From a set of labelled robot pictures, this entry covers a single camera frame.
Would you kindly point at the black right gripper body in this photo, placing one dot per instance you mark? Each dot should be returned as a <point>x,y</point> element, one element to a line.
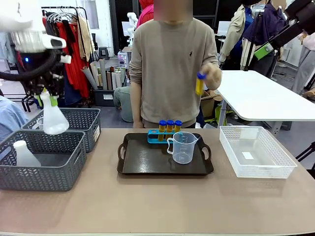
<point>288,37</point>

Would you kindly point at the green black left gripper finger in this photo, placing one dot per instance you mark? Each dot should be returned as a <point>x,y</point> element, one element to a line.
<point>39,100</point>
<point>54,100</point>

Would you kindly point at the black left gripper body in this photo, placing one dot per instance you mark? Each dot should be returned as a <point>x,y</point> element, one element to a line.
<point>46,82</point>

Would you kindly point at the white plastic conical flask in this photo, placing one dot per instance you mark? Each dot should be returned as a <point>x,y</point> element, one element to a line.
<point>24,155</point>
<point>54,120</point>

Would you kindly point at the yellow liquid tube blue cap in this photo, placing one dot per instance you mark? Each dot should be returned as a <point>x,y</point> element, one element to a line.
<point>200,84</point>
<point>162,130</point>
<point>178,126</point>
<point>170,129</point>

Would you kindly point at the clear plastic measuring beaker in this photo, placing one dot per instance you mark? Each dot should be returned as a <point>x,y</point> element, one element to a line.
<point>183,150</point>
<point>40,123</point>

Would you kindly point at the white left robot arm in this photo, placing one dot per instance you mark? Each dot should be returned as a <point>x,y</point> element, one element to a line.
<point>22,22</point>

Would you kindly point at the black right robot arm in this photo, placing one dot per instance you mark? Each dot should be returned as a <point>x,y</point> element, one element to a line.
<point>299,8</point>

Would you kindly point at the person's right forearm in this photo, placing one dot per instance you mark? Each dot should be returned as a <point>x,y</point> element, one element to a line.
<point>136,105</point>

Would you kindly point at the person's left hand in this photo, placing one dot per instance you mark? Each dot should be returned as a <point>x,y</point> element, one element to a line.
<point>212,76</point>

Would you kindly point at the bystander in purple shirt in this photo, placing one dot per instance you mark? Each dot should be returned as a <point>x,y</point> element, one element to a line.
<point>267,24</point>

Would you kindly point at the light blue denim cloth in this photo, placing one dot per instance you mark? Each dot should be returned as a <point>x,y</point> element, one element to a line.
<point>12,115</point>

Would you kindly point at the bystander in gray trousers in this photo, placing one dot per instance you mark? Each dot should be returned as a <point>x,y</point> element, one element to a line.
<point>305,64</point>

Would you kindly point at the red hanging garment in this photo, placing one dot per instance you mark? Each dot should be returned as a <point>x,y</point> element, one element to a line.
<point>73,61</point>

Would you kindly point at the gray woven plastic basket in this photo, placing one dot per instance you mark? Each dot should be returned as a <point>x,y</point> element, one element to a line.
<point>37,177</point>
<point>83,120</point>

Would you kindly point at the bystander in beige coat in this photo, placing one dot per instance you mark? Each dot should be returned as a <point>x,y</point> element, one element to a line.
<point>235,29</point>

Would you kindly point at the gray paper roll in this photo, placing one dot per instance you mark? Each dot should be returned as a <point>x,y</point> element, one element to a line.
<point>89,77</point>

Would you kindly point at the white background table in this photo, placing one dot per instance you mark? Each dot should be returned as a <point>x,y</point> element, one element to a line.
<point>265,98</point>

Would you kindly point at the dark storage bin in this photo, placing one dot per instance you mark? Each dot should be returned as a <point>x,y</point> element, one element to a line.
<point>104,97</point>

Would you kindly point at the beige hanging garment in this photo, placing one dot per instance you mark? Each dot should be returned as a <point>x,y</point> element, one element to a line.
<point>85,37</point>

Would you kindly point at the crouching person in green-gray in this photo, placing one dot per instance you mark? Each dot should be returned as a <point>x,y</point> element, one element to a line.
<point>123,103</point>

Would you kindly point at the brown cardboard box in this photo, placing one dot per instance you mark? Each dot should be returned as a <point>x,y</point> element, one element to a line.
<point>209,103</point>

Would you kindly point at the black clothes rack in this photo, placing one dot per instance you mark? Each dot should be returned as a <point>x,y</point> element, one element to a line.
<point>64,8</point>

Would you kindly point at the person's beige sweater torso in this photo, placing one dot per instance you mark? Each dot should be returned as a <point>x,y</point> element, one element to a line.
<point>169,73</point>

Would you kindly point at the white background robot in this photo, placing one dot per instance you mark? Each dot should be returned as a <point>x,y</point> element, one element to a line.
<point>132,22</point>

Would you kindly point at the blue test tube rack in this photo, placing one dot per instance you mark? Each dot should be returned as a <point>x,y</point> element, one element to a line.
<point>153,137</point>

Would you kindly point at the white perforated plastic basket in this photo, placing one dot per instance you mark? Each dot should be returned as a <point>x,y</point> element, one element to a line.
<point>275,157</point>

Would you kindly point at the black tripod leg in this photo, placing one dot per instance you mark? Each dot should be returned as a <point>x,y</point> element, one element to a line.
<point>307,152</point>

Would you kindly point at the dark brown serving tray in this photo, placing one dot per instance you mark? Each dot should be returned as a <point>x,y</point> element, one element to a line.
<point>147,159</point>

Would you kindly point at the bystander in red top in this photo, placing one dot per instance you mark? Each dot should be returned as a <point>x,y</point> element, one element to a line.
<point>146,13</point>

